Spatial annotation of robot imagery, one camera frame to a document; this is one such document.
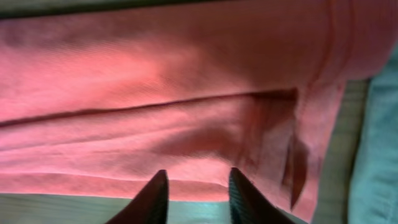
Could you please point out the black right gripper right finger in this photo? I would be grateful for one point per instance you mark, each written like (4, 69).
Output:
(248, 206)

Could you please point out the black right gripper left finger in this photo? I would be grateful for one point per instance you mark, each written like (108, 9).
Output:
(149, 206)

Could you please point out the red orange soccer t-shirt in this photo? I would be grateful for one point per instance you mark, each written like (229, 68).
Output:
(96, 103)

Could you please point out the khaki cargo shorts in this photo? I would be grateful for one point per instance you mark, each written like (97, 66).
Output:
(373, 187)

